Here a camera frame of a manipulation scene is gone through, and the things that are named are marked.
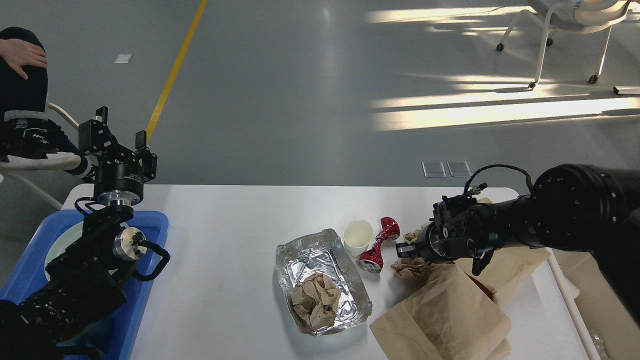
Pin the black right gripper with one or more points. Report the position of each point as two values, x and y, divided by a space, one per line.
426 246

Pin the seated person's hand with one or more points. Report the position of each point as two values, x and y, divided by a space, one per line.
18 53

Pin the white chair on castors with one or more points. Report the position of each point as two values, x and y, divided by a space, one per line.
572 17

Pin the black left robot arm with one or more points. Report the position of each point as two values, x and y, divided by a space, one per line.
86 282

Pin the aluminium foil tray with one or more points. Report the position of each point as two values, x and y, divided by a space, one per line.
323 253

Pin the crushed red soda can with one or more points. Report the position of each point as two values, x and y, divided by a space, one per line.
372 259

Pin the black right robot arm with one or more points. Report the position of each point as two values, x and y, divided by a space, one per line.
570 207

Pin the brown paper bag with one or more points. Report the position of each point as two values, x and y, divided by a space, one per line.
507 269
449 318

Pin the brown paper ball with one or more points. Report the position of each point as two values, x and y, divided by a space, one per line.
412 268

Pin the small white paper cup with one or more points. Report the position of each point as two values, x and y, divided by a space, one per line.
357 237

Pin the black and white shoe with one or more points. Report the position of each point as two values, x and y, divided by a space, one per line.
28 137

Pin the white plastic bin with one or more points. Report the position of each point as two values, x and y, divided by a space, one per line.
611 328

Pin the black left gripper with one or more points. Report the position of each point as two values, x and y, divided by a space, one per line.
117 181

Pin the seated person's black trousers leg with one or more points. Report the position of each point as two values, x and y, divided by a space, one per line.
18 94

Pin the blue plastic tray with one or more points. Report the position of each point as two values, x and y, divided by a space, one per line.
28 275

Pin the crumpled brown paper in tray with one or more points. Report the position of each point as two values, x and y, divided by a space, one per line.
316 301

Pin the light green plate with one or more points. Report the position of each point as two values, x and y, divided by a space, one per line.
65 239

